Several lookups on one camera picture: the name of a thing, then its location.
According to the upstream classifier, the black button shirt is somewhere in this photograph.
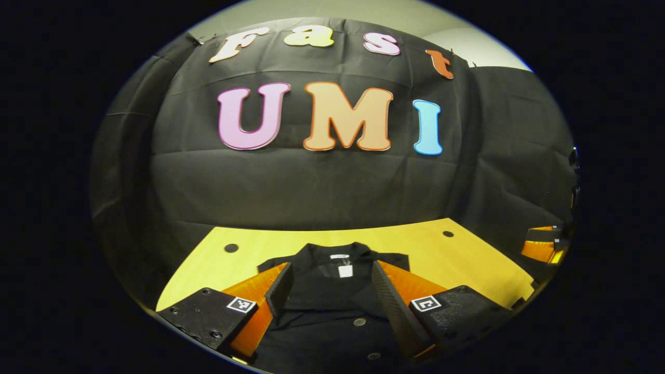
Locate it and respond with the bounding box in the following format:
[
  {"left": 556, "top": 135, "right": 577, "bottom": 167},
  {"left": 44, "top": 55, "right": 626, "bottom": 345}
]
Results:
[{"left": 249, "top": 242, "right": 432, "bottom": 374}]

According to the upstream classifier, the black backdrop cloth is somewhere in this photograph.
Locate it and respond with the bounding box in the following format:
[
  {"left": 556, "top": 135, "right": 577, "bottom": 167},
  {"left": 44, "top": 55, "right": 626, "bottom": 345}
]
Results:
[{"left": 88, "top": 17, "right": 580, "bottom": 312}]

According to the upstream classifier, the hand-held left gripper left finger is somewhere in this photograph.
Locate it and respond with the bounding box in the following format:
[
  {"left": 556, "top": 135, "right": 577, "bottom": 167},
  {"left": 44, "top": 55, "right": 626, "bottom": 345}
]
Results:
[{"left": 156, "top": 262, "right": 295, "bottom": 364}]

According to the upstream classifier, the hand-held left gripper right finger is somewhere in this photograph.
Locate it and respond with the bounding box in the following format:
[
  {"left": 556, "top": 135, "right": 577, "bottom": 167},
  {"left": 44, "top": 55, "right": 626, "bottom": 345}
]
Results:
[{"left": 371, "top": 260, "right": 515, "bottom": 362}]

